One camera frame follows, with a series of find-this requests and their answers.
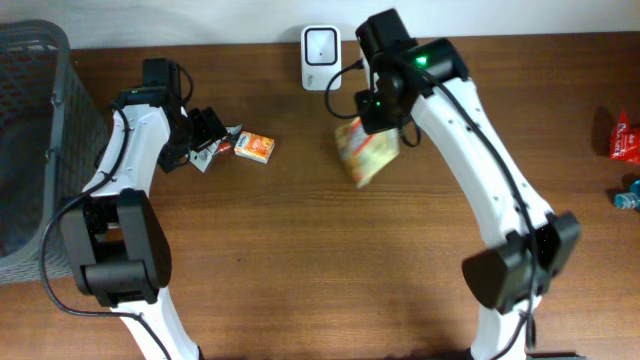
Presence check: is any red snack bag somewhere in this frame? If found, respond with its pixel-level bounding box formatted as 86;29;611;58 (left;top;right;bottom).
609;111;640;165

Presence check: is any blue liquid bottle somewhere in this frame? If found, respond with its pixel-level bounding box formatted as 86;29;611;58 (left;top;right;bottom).
614;180;640;211

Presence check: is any grey plastic mesh basket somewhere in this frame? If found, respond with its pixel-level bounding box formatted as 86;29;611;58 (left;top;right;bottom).
1;20;109;284

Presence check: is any black right camera cable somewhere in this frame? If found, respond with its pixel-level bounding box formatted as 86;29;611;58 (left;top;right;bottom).
324;58;365;120

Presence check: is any grey orange snack packet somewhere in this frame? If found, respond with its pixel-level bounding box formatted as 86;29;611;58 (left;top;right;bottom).
189;124;242;173

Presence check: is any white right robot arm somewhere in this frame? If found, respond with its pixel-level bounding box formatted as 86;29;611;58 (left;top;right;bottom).
355;9;581;359

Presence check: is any orange tissue pack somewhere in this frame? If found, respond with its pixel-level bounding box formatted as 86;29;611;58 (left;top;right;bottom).
234;131;275;164

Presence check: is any yellow cookie snack bag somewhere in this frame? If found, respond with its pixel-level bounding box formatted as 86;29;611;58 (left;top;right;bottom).
334;117;400;188

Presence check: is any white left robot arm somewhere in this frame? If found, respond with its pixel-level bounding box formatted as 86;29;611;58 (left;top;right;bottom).
54;58;232;359

